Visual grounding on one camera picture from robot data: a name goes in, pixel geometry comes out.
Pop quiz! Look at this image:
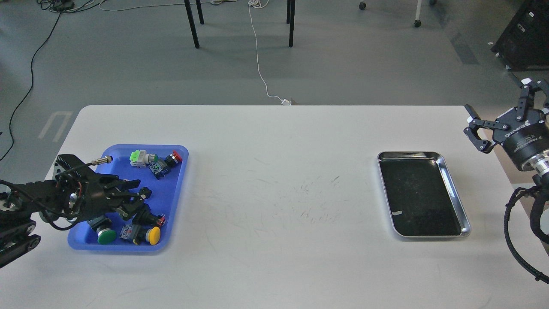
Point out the black push button switch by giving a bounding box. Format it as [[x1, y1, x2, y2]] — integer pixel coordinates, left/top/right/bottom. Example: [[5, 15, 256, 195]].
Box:
[[132, 204, 166, 227]]

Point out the black table leg left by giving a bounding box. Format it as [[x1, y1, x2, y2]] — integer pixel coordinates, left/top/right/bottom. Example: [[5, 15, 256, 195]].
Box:
[[184, 0, 205, 49]]

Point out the green mushroom push button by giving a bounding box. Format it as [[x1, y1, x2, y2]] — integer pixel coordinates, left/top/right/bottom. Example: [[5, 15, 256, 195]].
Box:
[[87, 215, 117, 245]]

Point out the white cable on floor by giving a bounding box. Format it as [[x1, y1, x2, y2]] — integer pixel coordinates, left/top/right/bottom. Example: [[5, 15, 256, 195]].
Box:
[[247, 0, 286, 103]]

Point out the light green push button switch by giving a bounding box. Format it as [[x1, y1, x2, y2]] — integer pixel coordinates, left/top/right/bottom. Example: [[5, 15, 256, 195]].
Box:
[[129, 149, 159, 168]]

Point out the silver metal tray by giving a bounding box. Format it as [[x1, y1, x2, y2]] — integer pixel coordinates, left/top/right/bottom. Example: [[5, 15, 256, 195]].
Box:
[[377, 152, 471, 240]]

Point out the black table leg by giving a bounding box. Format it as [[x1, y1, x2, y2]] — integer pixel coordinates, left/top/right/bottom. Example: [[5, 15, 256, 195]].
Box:
[[286, 0, 296, 48], [184, 0, 205, 49]]

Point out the black equipment case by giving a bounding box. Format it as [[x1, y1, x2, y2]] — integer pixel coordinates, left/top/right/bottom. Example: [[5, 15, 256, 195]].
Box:
[[491, 0, 549, 72]]

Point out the red push button switch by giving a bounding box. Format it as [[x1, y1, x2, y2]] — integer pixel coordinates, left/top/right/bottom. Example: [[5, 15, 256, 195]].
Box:
[[148, 150, 183, 179]]

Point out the black table leg right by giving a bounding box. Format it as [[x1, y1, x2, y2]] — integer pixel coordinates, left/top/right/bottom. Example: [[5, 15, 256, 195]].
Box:
[[286, 0, 296, 48]]

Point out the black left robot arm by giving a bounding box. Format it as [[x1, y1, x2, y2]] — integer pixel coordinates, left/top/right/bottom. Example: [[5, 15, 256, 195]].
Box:
[[1, 154, 162, 266]]

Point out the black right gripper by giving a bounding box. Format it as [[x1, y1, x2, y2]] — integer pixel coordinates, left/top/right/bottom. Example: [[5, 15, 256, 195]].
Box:
[[463, 78, 549, 172]]

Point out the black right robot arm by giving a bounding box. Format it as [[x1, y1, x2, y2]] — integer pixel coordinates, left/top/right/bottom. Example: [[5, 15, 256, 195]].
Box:
[[463, 78, 549, 283]]

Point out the yellow push button switch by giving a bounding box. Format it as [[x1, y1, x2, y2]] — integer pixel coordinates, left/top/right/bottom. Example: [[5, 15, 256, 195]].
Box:
[[118, 224, 161, 245]]

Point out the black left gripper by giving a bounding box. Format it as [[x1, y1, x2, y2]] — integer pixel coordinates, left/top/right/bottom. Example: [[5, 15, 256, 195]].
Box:
[[64, 174, 145, 223]]

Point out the black cable on floor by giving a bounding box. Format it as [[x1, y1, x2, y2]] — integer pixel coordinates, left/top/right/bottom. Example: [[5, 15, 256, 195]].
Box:
[[0, 0, 74, 163]]

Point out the blue plastic tray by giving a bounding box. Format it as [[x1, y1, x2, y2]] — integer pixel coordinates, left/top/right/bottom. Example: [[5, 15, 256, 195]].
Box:
[[67, 144, 190, 253]]

